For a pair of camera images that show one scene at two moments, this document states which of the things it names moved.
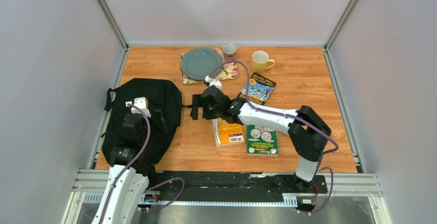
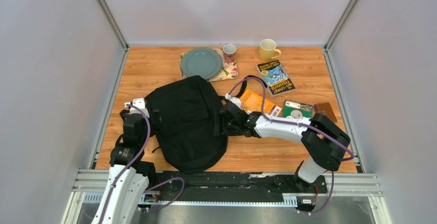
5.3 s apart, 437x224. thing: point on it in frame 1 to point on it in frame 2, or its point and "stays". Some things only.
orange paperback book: [228, 134] to [253, 102]
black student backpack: [163, 101] to [182, 113]
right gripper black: [197, 103] to [226, 131]
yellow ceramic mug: [260, 61] to [267, 48]
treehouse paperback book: [259, 89] to [275, 77]
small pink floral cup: [229, 51] stays
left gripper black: [144, 118] stays
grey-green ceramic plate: [199, 63] stays
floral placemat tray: [229, 71] stays
